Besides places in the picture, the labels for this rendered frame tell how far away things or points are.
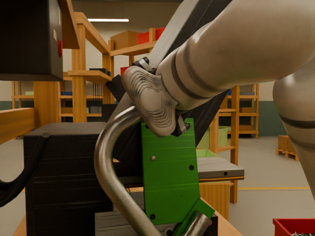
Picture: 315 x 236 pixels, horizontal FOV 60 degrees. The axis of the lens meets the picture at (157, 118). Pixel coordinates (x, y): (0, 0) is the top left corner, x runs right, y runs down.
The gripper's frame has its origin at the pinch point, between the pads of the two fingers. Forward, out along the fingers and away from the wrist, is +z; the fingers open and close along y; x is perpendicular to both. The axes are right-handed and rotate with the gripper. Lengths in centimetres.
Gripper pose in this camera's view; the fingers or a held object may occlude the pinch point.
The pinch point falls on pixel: (144, 108)
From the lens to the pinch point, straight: 48.6
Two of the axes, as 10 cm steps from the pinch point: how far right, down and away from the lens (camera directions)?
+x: -7.6, 4.9, -4.4
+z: -3.9, 2.1, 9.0
